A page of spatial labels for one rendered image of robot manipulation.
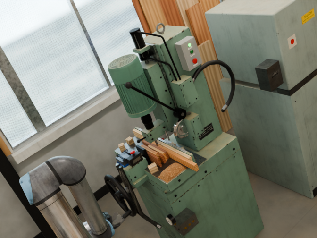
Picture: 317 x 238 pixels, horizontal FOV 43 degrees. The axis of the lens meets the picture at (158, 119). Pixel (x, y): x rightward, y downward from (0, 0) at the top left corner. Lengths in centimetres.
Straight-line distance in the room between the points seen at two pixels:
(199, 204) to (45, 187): 109
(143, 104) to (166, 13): 166
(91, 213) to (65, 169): 35
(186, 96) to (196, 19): 169
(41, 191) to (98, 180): 215
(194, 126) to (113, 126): 155
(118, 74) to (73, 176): 64
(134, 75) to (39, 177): 76
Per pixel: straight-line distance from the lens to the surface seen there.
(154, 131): 230
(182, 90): 216
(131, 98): 215
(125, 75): 209
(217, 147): 244
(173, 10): 374
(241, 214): 275
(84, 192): 182
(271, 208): 312
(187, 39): 218
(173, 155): 225
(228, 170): 251
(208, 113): 242
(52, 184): 167
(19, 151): 337
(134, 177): 229
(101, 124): 362
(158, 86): 221
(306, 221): 299
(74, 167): 169
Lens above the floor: 218
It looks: 28 degrees down
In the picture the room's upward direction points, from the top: 22 degrees counter-clockwise
